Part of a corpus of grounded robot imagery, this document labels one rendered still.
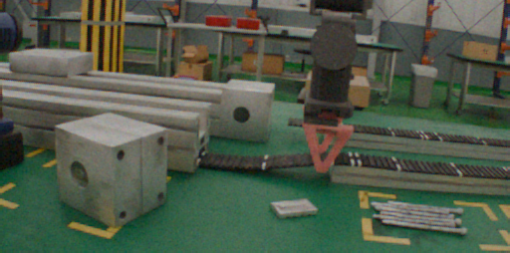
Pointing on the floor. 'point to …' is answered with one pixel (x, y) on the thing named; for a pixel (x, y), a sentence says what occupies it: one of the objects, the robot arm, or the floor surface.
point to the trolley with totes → (215, 30)
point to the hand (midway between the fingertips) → (320, 157)
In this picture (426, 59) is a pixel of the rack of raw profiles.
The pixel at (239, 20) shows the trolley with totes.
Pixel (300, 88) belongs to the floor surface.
